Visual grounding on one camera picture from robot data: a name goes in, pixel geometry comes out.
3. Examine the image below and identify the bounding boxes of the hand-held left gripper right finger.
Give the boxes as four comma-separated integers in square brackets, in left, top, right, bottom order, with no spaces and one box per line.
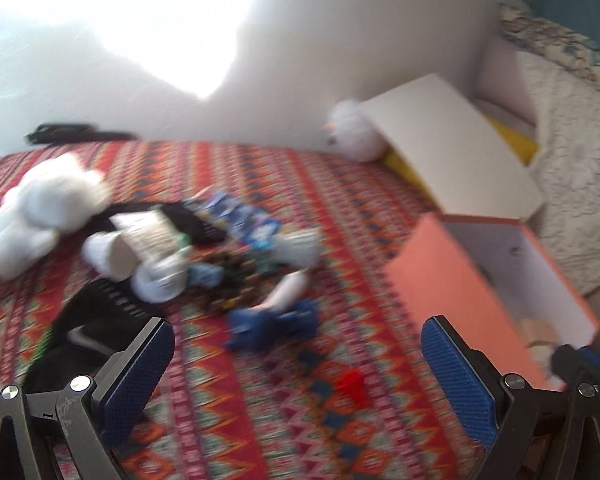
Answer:
[420,316,600,480]

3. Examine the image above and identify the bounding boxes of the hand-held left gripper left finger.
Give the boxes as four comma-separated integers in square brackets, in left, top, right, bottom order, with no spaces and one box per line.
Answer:
[0,316,176,480]

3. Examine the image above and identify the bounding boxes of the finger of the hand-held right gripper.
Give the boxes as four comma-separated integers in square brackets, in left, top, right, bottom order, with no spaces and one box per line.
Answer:
[550,342,600,397]

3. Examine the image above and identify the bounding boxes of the black glove with white mark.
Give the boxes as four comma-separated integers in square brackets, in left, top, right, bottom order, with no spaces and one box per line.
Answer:
[24,279,167,397]

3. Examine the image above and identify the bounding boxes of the orange storage box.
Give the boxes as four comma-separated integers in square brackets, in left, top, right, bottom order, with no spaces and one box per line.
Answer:
[384,211,600,392]

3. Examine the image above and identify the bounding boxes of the black glove with green mesh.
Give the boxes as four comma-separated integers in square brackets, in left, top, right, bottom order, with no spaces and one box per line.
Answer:
[157,203,227,247]

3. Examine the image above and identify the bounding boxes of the white rolled sock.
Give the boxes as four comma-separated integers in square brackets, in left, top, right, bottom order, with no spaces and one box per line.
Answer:
[129,254,190,305]

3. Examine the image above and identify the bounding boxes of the small red object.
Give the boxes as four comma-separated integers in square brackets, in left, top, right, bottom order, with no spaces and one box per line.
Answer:
[336,369,370,407]

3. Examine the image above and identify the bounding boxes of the white paper cup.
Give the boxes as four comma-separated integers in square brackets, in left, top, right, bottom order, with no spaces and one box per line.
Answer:
[81,209,182,282]

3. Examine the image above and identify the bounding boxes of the blue cloth toy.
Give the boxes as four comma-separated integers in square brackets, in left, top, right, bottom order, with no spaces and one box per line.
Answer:
[226,299,320,355]

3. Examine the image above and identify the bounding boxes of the blue printed packets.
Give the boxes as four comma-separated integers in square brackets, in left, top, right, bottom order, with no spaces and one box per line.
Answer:
[194,191,282,252]

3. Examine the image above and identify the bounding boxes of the large white plush toy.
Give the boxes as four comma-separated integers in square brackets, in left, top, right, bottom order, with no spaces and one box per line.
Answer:
[0,152,112,281]

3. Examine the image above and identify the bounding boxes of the grey white cloth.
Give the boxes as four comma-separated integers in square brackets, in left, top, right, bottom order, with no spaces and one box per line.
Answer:
[272,229,325,270]

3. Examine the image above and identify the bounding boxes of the white lace pillow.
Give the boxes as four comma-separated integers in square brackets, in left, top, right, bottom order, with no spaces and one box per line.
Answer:
[517,50,600,297]

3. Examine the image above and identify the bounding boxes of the yellow box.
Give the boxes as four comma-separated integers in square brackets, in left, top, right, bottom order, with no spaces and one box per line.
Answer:
[383,112,540,187]

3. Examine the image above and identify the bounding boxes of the white board lid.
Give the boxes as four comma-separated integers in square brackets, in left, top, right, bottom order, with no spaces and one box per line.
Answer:
[359,73,547,222]

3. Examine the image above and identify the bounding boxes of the black flat device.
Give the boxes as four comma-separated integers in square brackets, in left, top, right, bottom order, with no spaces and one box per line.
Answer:
[26,122,137,147]

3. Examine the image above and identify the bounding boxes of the small white plush toy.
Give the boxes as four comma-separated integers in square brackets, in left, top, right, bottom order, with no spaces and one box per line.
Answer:
[324,99,388,162]

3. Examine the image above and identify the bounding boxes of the floral quilt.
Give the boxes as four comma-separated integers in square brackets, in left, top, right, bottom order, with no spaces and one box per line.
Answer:
[497,2,600,92]

